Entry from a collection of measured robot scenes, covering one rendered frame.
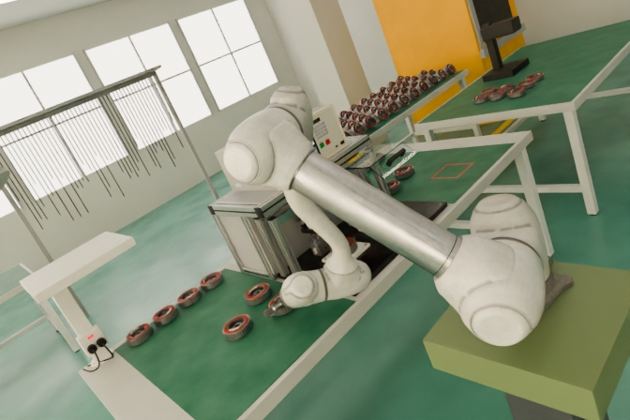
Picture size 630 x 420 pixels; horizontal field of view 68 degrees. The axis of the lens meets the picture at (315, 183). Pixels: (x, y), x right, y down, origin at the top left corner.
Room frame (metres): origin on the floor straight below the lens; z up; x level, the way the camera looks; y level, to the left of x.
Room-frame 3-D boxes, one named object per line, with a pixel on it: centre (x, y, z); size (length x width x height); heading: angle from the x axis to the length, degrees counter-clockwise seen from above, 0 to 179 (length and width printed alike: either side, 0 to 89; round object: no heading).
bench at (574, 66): (3.38, -1.90, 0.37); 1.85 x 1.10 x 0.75; 126
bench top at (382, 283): (2.02, 0.04, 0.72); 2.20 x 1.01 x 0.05; 126
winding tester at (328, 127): (2.09, 0.08, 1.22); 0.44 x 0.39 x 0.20; 126
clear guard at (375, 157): (1.94, -0.26, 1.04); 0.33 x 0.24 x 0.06; 36
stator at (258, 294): (1.73, 0.39, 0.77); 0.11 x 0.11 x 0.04
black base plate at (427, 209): (1.83, -0.09, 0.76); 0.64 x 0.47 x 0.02; 126
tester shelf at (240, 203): (2.08, 0.09, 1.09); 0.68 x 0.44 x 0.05; 126
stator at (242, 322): (1.55, 0.48, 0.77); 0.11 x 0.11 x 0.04
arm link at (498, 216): (1.00, -0.38, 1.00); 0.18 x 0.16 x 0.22; 148
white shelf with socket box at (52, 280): (1.75, 0.97, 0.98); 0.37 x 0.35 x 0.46; 126
